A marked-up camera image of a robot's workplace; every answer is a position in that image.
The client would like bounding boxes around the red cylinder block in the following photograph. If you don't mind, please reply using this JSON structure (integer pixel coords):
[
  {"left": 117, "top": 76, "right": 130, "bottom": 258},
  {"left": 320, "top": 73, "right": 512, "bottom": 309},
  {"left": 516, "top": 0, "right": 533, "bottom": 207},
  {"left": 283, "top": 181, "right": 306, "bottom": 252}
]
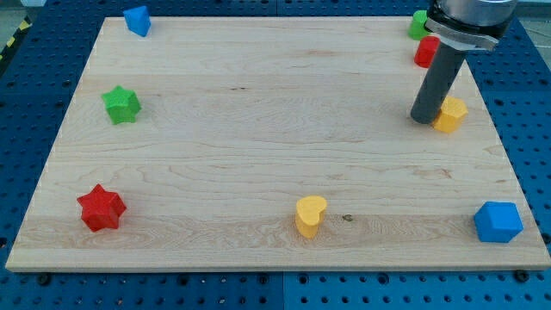
[{"left": 414, "top": 36, "right": 440, "bottom": 68}]

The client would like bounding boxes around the green star block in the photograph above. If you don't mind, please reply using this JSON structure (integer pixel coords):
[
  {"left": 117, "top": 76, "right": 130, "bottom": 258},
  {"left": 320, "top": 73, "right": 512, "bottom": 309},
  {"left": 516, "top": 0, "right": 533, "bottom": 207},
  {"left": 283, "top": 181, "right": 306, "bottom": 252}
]
[{"left": 101, "top": 85, "right": 141, "bottom": 125}]

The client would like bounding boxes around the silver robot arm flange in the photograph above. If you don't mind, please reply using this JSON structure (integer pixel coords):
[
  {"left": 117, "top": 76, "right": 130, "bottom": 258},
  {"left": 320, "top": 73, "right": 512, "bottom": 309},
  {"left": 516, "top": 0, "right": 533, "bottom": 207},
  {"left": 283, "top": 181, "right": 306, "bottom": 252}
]
[{"left": 424, "top": 0, "right": 517, "bottom": 51}]

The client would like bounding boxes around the yellow pentagon block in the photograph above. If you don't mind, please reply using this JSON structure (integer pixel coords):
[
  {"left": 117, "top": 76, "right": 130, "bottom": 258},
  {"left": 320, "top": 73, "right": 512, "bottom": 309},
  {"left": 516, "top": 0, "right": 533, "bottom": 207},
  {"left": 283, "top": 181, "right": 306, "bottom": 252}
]
[{"left": 431, "top": 96, "right": 468, "bottom": 133}]

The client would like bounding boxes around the blue triangle block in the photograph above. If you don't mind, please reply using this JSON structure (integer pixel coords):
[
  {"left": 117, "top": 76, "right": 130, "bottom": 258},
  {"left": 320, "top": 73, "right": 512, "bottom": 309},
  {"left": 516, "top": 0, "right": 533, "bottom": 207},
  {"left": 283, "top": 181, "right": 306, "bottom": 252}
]
[{"left": 123, "top": 6, "right": 151, "bottom": 37}]

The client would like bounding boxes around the green cylinder block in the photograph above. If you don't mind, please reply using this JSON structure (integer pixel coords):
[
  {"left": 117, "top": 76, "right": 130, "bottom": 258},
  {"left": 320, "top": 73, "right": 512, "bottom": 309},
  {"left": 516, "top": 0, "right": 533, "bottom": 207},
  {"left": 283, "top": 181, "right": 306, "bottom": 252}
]
[{"left": 408, "top": 10, "right": 431, "bottom": 40}]

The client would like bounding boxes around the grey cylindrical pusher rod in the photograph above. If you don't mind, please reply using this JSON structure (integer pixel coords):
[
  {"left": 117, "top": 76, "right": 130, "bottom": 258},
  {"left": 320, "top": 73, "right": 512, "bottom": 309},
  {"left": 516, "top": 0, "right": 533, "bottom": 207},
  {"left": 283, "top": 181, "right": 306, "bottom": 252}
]
[{"left": 410, "top": 43, "right": 467, "bottom": 124}]

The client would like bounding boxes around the yellow heart block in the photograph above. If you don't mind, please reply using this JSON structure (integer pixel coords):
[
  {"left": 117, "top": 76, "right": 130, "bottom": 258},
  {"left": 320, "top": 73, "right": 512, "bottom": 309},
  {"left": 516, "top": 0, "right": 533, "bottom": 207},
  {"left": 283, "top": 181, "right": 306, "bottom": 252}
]
[{"left": 294, "top": 195, "right": 328, "bottom": 239}]

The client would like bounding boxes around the blue cube block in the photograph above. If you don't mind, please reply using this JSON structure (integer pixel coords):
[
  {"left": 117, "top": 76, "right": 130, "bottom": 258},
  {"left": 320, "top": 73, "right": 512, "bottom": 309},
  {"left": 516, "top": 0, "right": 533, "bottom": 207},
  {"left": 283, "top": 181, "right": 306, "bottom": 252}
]
[{"left": 474, "top": 201, "right": 524, "bottom": 243}]

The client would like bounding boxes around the red star block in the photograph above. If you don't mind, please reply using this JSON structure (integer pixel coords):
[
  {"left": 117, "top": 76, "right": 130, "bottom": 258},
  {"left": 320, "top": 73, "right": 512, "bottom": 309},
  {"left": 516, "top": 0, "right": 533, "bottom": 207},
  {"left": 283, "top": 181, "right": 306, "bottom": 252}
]
[{"left": 77, "top": 184, "right": 127, "bottom": 232}]

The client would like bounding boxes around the light wooden board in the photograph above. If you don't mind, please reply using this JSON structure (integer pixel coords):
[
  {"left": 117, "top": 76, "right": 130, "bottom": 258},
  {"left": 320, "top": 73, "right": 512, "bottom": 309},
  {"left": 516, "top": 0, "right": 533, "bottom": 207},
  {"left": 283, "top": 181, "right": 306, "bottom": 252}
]
[{"left": 6, "top": 17, "right": 550, "bottom": 272}]

